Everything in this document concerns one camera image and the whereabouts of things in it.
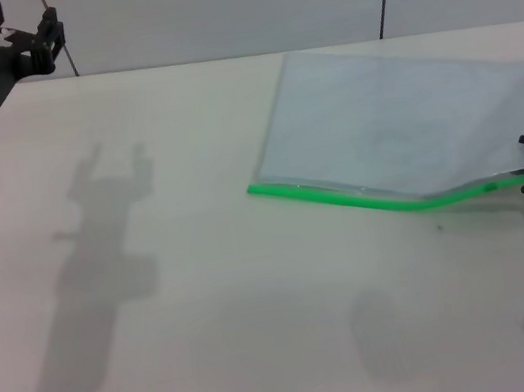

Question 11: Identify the translucent green zip document bag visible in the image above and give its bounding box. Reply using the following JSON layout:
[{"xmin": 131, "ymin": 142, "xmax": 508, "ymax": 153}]
[{"xmin": 224, "ymin": 11, "xmax": 524, "ymax": 259}]

